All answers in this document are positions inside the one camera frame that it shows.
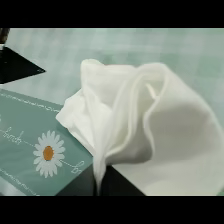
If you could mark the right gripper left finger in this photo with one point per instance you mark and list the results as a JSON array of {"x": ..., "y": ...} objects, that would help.
[{"x": 81, "y": 185}]

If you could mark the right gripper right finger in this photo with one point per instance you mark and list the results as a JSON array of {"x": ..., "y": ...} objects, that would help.
[{"x": 120, "y": 185}]

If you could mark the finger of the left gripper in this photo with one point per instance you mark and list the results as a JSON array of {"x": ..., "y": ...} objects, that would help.
[{"x": 15, "y": 68}]

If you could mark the white garment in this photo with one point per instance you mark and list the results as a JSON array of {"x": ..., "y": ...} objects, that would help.
[{"x": 173, "y": 133}]

